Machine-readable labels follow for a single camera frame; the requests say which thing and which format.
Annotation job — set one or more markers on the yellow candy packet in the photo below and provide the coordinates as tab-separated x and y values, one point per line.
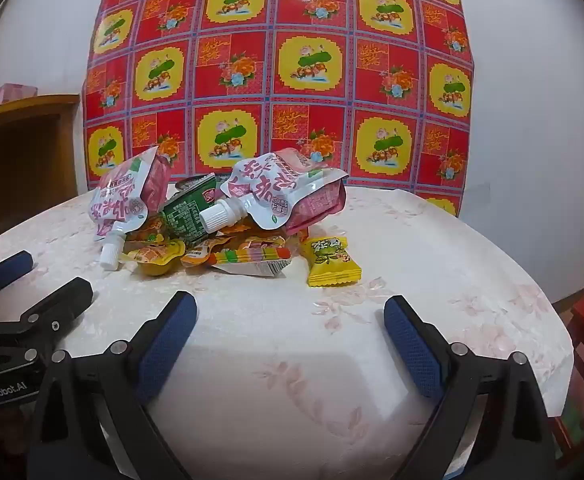
329	260

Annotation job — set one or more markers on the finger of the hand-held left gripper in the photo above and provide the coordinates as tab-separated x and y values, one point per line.
7	267
57	305

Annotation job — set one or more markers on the orange jelly cup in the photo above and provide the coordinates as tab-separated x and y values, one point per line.
197	255
154	257

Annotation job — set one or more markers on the green snack packet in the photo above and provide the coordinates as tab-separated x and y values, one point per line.
187	210

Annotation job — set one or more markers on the wooden cabinet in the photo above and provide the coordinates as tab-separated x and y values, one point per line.
22	160

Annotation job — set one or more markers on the pink box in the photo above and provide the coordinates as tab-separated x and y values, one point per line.
14	91

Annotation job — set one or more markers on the red floral wall cloth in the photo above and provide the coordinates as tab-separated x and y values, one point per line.
282	60

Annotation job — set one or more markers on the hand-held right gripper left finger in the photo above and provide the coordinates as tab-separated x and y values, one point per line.
167	345

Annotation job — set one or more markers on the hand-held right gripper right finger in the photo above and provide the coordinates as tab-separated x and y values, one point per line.
414	355

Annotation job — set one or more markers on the orange snack packet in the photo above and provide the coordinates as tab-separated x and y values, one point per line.
147	232
252	235

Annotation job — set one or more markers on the pink spouted jelly pouch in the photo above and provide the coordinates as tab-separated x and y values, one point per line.
272	185
122	195

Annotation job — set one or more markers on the striped colourful snack packet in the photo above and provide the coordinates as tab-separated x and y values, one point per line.
252	260

